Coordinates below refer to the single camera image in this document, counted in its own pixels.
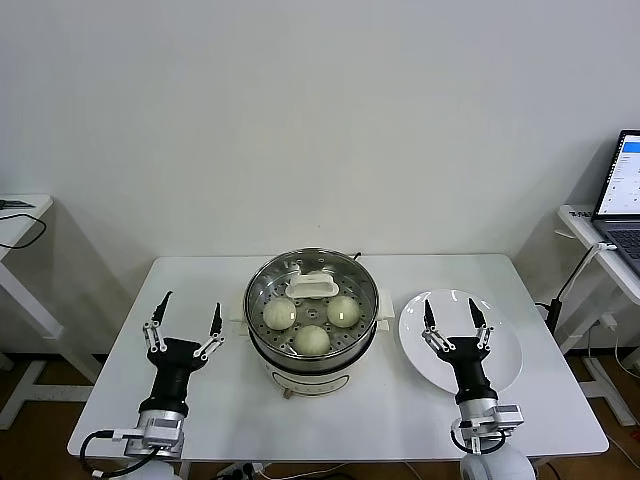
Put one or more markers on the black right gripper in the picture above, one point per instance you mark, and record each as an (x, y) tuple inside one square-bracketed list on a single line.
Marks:
[(470, 365)]

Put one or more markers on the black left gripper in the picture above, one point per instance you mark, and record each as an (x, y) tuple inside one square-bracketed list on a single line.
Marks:
[(172, 372)]

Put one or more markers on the white steamed baozi bun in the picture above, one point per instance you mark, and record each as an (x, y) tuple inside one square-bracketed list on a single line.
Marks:
[(279, 315), (311, 341), (343, 311)]

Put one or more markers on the round glass pot lid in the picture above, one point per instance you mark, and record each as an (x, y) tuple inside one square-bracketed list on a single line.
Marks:
[(312, 287)]

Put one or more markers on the perforated steel steamer basket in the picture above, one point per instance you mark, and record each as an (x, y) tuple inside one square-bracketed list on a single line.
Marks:
[(360, 345)]

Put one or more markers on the white round plate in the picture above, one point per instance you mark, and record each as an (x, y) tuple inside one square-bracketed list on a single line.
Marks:
[(415, 345)]

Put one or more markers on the black power adapter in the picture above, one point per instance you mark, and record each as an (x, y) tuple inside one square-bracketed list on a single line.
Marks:
[(554, 310)]

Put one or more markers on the white electric cooker base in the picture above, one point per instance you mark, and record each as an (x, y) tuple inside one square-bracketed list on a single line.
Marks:
[(310, 382)]

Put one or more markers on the white power strip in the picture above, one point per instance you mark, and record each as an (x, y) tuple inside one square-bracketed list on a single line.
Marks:
[(245, 468)]

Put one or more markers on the white side table with laptop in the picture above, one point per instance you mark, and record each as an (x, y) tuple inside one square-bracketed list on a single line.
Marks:
[(580, 227)]

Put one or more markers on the dark flat device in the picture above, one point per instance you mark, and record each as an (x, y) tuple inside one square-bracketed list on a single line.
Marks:
[(15, 203)]

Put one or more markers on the grey open laptop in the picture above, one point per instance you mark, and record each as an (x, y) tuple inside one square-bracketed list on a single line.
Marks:
[(622, 175)]

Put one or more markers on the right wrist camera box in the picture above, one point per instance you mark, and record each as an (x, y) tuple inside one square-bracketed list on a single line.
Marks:
[(507, 415)]

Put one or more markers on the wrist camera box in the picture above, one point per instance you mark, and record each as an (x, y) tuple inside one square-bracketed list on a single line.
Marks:
[(160, 432), (507, 415)]

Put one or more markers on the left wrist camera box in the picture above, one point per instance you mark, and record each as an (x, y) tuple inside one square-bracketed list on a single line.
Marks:
[(160, 432)]

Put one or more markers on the white wall power adapter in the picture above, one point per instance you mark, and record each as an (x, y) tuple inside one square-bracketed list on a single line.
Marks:
[(609, 320)]

